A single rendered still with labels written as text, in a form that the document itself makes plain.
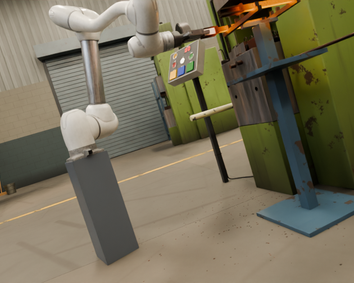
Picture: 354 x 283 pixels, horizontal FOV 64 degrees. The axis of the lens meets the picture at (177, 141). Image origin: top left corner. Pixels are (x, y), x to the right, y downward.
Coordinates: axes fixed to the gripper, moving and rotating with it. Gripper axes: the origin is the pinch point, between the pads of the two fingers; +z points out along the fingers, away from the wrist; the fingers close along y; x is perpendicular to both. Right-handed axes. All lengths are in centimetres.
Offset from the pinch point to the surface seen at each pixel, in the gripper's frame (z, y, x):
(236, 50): 37, -35, -6
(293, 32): 51, 0, -10
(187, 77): 18, -83, -8
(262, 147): 31, -29, -71
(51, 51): -73, -808, 268
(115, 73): 98, -825, 164
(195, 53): 28, -75, 8
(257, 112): 31, -24, -48
